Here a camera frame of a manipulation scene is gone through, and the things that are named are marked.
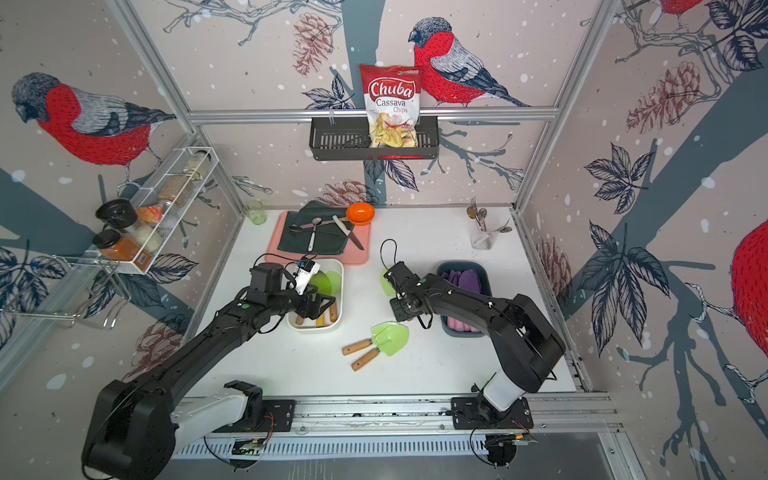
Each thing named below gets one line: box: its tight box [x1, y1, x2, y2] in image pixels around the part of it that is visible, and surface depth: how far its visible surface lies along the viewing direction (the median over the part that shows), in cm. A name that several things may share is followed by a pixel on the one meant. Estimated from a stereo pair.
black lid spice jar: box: [95, 198, 138, 229], surface depth 63 cm
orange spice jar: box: [92, 229, 153, 272], surface depth 62 cm
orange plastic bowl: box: [346, 202, 375, 226], surface depth 116 cm
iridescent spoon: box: [289, 219, 335, 233], surface depth 116 cm
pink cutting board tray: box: [266, 210, 371, 265], surface depth 113 cm
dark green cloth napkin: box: [277, 200, 355, 255], surface depth 116 cm
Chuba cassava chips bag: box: [360, 64, 422, 149], surface depth 85 cm
